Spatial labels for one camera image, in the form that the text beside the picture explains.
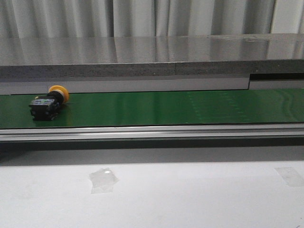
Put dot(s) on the clear tape piece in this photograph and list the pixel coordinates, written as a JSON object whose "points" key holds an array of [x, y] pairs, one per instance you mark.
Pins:
{"points": [[290, 176], [103, 181]]}

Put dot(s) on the aluminium conveyor frame rail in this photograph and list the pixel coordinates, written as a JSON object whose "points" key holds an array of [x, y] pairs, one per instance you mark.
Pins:
{"points": [[206, 131]]}

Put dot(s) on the white pleated curtain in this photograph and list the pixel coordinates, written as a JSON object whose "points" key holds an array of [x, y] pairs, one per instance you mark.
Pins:
{"points": [[148, 18]]}

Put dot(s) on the clear tape piece left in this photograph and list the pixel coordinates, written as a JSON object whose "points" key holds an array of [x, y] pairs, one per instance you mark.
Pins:
{"points": [[103, 181]]}

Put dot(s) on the dark speckled stone counter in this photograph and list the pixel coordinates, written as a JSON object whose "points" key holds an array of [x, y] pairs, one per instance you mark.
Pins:
{"points": [[216, 62]]}

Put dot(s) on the yellow push button switch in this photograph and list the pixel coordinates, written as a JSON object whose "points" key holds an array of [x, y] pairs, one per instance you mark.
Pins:
{"points": [[46, 108]]}

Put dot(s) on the clear tape piece right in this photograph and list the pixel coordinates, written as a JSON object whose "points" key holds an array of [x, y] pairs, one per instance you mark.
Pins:
{"points": [[290, 176]]}

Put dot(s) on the green conveyor belt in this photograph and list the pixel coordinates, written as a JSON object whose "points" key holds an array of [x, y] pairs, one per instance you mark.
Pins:
{"points": [[162, 108]]}

